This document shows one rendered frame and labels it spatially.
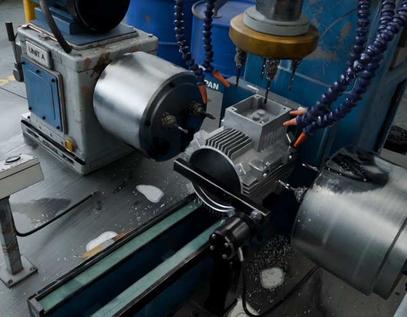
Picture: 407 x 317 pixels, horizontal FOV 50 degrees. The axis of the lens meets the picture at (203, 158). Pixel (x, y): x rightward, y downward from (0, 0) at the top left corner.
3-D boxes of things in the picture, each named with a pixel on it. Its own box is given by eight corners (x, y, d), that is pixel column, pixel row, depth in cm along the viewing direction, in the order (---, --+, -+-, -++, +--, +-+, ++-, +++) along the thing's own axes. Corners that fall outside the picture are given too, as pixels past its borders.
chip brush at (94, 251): (146, 219, 115) (146, 216, 114) (159, 229, 112) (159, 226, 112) (79, 258, 102) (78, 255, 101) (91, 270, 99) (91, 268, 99)
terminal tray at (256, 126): (250, 119, 108) (255, 93, 104) (287, 136, 103) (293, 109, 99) (220, 135, 101) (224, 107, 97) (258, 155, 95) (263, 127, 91)
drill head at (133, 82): (129, 102, 143) (129, 26, 129) (214, 148, 125) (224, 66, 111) (63, 127, 127) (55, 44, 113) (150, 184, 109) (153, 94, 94)
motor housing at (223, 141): (229, 161, 119) (239, 99, 108) (288, 194, 110) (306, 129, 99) (179, 193, 106) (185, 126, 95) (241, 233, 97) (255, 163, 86)
